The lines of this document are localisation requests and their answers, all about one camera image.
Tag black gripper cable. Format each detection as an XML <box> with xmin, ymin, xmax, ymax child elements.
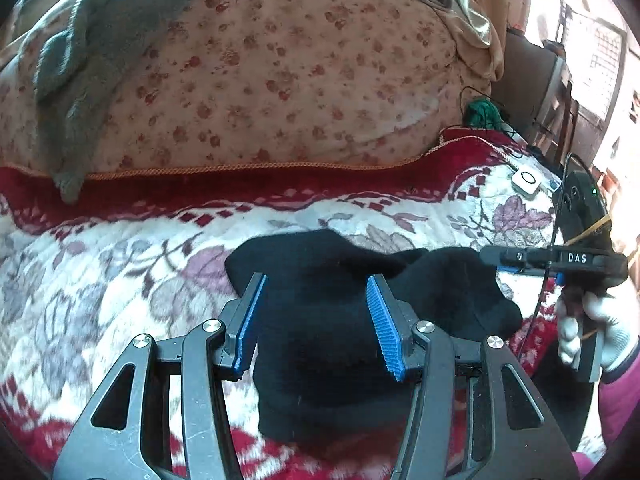
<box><xmin>517</xmin><ymin>152</ymin><xmax>591</xmax><ymax>361</ymax></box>

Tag thin black cable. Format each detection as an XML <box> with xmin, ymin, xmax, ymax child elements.
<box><xmin>457</xmin><ymin>85</ymin><xmax>526</xmax><ymax>146</ymax></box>

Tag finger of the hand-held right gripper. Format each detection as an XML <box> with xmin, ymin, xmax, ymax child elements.
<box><xmin>497</xmin><ymin>266</ymin><xmax>567</xmax><ymax>285</ymax></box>
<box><xmin>480</xmin><ymin>246</ymin><xmax>629</xmax><ymax>274</ymax></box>

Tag beige satin cloth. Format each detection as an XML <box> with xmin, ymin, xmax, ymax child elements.
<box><xmin>430</xmin><ymin>0</ymin><xmax>507</xmax><ymax>82</ymax></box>

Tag red white floral blanket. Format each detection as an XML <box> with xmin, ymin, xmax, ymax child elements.
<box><xmin>0</xmin><ymin>127</ymin><xmax>581</xmax><ymax>480</ymax></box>

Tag green yarn bundle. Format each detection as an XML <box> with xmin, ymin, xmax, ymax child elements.
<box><xmin>465</xmin><ymin>97</ymin><xmax>503</xmax><ymax>131</ymax></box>

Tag person's right forearm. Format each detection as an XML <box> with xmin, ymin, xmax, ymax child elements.
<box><xmin>570</xmin><ymin>347</ymin><xmax>640</xmax><ymax>478</ymax></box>

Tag grey fuzzy blanket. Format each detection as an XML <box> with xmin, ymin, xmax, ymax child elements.
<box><xmin>32</xmin><ymin>0</ymin><xmax>236</xmax><ymax>206</ymax></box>

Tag lattice window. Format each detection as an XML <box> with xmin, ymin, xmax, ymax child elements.
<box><xmin>562</xmin><ymin>4</ymin><xmax>632</xmax><ymax>122</ymax></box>

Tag wooden chair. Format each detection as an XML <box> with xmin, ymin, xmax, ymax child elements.
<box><xmin>502</xmin><ymin>35</ymin><xmax>583</xmax><ymax>153</ymax></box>

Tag person's right hand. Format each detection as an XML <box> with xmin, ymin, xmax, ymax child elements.
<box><xmin>557</xmin><ymin>292</ymin><xmax>640</xmax><ymax>373</ymax></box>

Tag black pants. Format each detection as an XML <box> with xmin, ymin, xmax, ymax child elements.
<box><xmin>227</xmin><ymin>229</ymin><xmax>524</xmax><ymax>445</ymax></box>

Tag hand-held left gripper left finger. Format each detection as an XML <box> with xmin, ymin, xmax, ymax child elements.
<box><xmin>52</xmin><ymin>272</ymin><xmax>268</xmax><ymax>480</ymax></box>

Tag pink floral quilt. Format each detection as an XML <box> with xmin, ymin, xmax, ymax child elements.
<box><xmin>0</xmin><ymin>0</ymin><xmax>501</xmax><ymax>183</ymax></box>

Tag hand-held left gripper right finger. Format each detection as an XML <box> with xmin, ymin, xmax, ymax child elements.
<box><xmin>365</xmin><ymin>274</ymin><xmax>573</xmax><ymax>480</ymax></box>

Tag small white square device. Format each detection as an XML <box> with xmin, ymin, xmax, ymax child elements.
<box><xmin>511</xmin><ymin>166</ymin><xmax>542</xmax><ymax>196</ymax></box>

